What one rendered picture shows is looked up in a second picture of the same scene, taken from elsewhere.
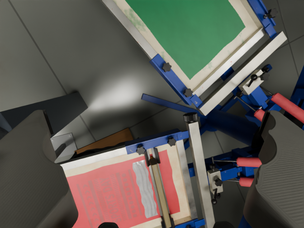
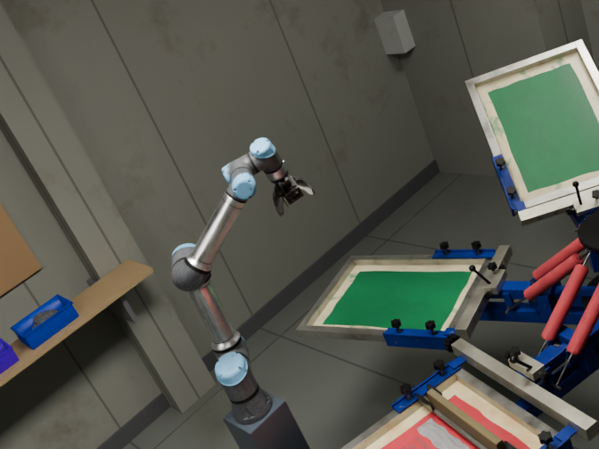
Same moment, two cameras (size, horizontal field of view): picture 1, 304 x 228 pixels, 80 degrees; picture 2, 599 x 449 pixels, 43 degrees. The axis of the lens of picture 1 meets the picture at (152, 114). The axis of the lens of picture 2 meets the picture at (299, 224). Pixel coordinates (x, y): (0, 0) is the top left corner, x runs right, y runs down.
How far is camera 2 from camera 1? 2.76 m
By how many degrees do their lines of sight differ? 74
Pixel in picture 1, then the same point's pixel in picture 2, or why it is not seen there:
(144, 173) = (438, 430)
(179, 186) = (504, 420)
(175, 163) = (478, 402)
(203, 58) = (443, 310)
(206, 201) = (539, 395)
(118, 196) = not seen: outside the picture
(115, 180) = not seen: outside the picture
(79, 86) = not seen: outside the picture
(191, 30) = (416, 304)
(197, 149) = (480, 356)
